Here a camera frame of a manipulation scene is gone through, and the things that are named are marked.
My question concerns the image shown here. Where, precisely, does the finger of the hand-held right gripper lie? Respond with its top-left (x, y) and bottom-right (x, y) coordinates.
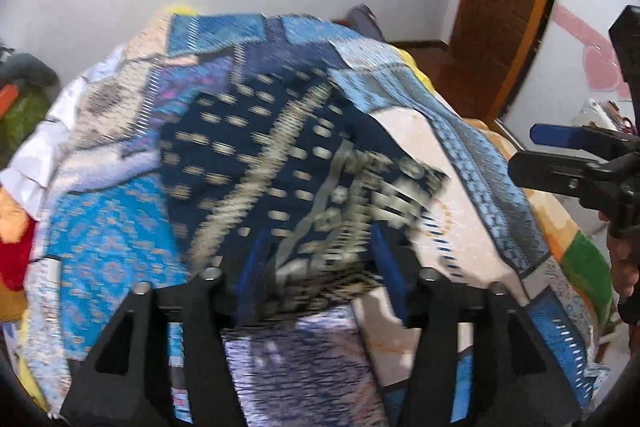
top-left (529, 123), bottom-right (632, 160)
top-left (507, 149), bottom-right (603, 205)

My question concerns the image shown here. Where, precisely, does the green bag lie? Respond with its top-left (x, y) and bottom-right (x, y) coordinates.
top-left (0, 84), bottom-right (52, 168)

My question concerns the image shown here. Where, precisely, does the orange item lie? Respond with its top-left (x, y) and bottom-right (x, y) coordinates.
top-left (0, 84), bottom-right (22, 118)

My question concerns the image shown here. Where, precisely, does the white cloth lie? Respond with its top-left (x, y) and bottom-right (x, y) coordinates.
top-left (0, 46), bottom-right (128, 219)

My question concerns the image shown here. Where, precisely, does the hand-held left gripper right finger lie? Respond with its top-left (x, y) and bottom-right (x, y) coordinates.
top-left (370, 224), bottom-right (584, 427)

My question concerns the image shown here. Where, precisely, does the navy patterned garment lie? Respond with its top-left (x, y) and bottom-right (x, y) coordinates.
top-left (159, 74), bottom-right (448, 325)

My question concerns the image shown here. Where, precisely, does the pink wall sticker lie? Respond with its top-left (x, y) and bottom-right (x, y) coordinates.
top-left (554, 3), bottom-right (634, 102)

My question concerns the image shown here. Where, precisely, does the blue patchwork blanket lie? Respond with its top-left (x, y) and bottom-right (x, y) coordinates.
top-left (22, 12), bottom-right (610, 427)

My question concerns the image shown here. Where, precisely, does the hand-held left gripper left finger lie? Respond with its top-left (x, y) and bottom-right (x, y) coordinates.
top-left (60, 234), bottom-right (274, 427)

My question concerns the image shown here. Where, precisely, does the metal rail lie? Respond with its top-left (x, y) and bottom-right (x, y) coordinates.
top-left (493, 119), bottom-right (527, 154)

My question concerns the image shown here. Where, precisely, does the person's right hand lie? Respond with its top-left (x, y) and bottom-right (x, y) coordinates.
top-left (606, 212), bottom-right (640, 304)

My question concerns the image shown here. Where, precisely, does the grey cloth bundle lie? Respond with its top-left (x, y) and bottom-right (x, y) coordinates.
top-left (0, 38), bottom-right (60, 88)

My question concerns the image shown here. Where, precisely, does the white printed object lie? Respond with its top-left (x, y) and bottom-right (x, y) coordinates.
top-left (574, 98), bottom-right (635, 134)

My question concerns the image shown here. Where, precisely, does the purple backpack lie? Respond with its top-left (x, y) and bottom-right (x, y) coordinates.
top-left (347, 4), bottom-right (387, 44)

